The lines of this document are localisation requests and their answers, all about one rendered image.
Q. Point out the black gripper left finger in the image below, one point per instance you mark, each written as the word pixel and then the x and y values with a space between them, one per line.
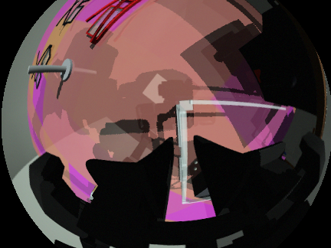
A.
pixel 151 175

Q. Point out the black-framed clear glasses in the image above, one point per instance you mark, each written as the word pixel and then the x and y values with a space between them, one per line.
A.
pixel 45 61

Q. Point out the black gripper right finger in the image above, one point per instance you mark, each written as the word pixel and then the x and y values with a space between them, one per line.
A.
pixel 226 171

